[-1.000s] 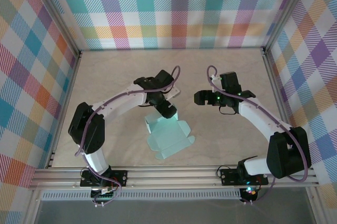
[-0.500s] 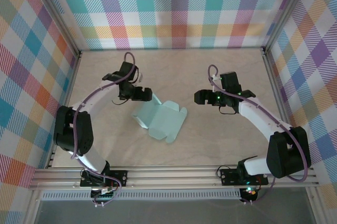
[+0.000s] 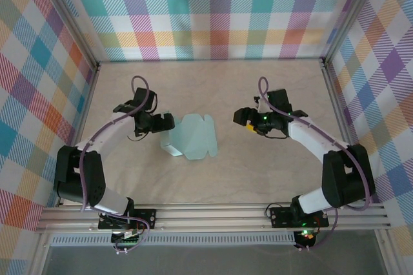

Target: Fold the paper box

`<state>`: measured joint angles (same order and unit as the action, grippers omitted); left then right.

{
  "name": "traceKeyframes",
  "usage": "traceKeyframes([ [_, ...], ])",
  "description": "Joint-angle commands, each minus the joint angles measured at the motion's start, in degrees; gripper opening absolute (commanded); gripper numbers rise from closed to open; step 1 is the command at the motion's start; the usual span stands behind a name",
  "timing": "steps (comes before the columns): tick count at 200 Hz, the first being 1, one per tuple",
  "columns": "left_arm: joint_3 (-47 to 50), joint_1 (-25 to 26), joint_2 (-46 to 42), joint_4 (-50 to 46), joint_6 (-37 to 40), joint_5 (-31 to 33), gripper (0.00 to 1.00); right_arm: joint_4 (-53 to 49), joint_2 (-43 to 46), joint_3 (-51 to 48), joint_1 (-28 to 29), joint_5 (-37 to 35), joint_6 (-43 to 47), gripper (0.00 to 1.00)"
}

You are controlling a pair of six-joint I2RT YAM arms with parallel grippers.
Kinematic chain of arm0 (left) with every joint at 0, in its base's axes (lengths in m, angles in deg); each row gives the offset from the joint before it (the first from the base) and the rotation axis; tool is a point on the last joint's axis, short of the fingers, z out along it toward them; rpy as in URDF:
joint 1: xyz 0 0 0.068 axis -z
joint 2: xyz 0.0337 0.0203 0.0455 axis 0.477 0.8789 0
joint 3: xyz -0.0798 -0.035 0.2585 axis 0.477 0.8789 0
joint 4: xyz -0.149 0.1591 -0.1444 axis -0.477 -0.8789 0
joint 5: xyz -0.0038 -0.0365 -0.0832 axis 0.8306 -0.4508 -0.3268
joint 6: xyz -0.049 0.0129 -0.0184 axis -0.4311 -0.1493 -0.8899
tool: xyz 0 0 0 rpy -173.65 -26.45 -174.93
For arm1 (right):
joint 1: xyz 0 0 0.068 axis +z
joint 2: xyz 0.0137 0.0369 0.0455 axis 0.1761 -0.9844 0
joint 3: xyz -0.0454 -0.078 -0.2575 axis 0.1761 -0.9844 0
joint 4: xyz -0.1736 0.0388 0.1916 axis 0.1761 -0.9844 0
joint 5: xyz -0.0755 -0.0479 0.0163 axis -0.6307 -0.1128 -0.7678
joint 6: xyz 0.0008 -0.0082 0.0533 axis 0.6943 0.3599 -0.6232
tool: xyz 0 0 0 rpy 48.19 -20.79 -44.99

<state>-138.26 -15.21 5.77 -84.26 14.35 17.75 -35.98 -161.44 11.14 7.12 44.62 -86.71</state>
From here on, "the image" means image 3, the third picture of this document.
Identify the aluminium side rail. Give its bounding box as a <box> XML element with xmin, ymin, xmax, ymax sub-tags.
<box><xmin>56</xmin><ymin>61</ymin><xmax>101</xmax><ymax>208</ymax></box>
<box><xmin>321</xmin><ymin>60</ymin><xmax>370</xmax><ymax>205</ymax></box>

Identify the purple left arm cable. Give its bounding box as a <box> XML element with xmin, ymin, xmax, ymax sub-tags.
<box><xmin>80</xmin><ymin>76</ymin><xmax>152</xmax><ymax>254</ymax></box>

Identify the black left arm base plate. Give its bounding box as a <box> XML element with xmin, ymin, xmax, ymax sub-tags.
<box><xmin>97</xmin><ymin>209</ymin><xmax>158</xmax><ymax>230</ymax></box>

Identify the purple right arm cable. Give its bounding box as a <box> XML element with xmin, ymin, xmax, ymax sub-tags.
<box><xmin>257</xmin><ymin>76</ymin><xmax>372</xmax><ymax>252</ymax></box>

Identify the light teal paper box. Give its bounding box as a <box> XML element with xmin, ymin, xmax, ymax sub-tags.
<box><xmin>159</xmin><ymin>112</ymin><xmax>219</xmax><ymax>161</ymax></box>

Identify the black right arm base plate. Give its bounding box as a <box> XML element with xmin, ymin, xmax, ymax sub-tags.
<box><xmin>269</xmin><ymin>205</ymin><xmax>330</xmax><ymax>229</ymax></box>

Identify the aluminium frame post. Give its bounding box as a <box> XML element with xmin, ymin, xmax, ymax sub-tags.
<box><xmin>32</xmin><ymin>0</ymin><xmax>101</xmax><ymax>72</ymax></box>
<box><xmin>321</xmin><ymin>0</ymin><xmax>387</xmax><ymax>69</ymax></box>

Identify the long aluminium mounting rail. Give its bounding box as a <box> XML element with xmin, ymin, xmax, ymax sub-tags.
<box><xmin>35</xmin><ymin>203</ymin><xmax>393</xmax><ymax>234</ymax></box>

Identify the grey slotted cable duct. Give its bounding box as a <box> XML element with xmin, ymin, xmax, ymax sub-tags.
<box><xmin>50</xmin><ymin>235</ymin><xmax>296</xmax><ymax>247</ymax></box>

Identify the control board with lit LEDs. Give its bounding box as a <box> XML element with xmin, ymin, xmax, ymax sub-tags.
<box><xmin>295</xmin><ymin>228</ymin><xmax>317</xmax><ymax>247</ymax></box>

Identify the control board with green terminal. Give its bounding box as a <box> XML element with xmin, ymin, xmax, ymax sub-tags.
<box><xmin>111</xmin><ymin>229</ymin><xmax>145</xmax><ymax>247</ymax></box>

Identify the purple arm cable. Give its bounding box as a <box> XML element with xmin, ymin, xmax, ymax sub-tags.
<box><xmin>80</xmin><ymin>76</ymin><xmax>152</xmax><ymax>254</ymax></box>
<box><xmin>257</xmin><ymin>76</ymin><xmax>372</xmax><ymax>252</ymax></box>

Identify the aluminium frame leg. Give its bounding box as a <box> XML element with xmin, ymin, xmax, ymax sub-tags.
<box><xmin>30</xmin><ymin>232</ymin><xmax>52</xmax><ymax>275</ymax></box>
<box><xmin>374</xmin><ymin>228</ymin><xmax>399</xmax><ymax>275</ymax></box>

